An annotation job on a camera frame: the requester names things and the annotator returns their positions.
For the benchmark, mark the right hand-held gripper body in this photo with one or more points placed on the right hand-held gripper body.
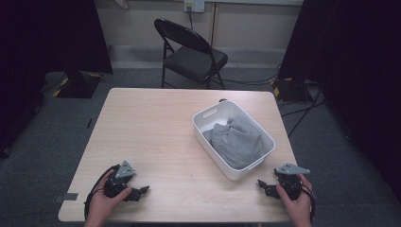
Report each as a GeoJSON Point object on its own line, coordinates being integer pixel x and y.
{"type": "Point", "coordinates": [288, 184]}

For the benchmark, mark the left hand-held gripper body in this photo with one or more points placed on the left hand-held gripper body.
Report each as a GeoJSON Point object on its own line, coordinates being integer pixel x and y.
{"type": "Point", "coordinates": [121, 182]}

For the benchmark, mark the grey sweatpants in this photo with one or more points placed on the grey sweatpants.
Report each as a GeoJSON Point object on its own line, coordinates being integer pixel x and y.
{"type": "Point", "coordinates": [236, 142]}

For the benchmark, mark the white plastic basket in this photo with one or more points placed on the white plastic basket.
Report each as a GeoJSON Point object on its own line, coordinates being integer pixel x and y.
{"type": "Point", "coordinates": [205, 126]}

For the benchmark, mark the person's right hand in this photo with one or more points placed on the person's right hand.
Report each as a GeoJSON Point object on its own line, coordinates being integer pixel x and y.
{"type": "Point", "coordinates": [301, 211]}

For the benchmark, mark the person's left hand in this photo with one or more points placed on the person's left hand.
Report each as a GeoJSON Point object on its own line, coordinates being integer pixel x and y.
{"type": "Point", "coordinates": [101, 208]}

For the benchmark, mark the grey tape piece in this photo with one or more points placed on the grey tape piece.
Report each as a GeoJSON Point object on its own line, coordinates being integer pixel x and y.
{"type": "Point", "coordinates": [67, 197]}

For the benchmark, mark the black floor tape strip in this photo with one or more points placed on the black floor tape strip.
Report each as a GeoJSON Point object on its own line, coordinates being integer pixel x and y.
{"type": "Point", "coordinates": [90, 123]}

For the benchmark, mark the small dark round object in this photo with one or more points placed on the small dark round object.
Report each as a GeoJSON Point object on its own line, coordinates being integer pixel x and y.
{"type": "Point", "coordinates": [223, 100]}

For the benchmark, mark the black stand base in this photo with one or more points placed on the black stand base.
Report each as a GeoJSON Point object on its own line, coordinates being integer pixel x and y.
{"type": "Point", "coordinates": [78, 86]}
{"type": "Point", "coordinates": [291, 90]}

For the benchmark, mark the black curtain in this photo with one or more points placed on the black curtain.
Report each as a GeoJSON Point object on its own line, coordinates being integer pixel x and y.
{"type": "Point", "coordinates": [47, 38]}
{"type": "Point", "coordinates": [353, 63]}

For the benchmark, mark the black folding chair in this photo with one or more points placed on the black folding chair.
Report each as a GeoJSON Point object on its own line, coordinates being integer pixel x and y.
{"type": "Point", "coordinates": [195, 61]}

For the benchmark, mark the thin vertical wall conduit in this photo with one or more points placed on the thin vertical wall conduit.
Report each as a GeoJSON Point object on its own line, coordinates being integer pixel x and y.
{"type": "Point", "coordinates": [214, 25]}

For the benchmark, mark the white wall power outlet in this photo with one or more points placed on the white wall power outlet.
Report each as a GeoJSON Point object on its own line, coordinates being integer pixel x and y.
{"type": "Point", "coordinates": [195, 4]}

